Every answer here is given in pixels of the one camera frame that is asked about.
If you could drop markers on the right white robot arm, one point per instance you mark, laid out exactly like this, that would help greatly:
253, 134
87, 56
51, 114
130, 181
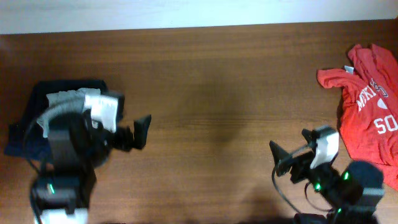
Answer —
353, 194

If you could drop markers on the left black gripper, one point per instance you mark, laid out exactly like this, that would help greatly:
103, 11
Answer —
141, 126

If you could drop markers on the folded navy blue garment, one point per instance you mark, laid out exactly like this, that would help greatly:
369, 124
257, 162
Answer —
37, 147

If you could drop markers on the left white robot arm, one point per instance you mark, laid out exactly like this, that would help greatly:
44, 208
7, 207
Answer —
79, 144

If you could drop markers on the folded grey garment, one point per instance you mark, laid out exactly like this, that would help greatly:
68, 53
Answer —
71, 101

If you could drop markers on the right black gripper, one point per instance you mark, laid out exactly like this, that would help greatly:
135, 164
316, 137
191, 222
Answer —
301, 163

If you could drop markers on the red printed t-shirt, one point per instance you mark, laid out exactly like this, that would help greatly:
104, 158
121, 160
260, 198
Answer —
368, 125

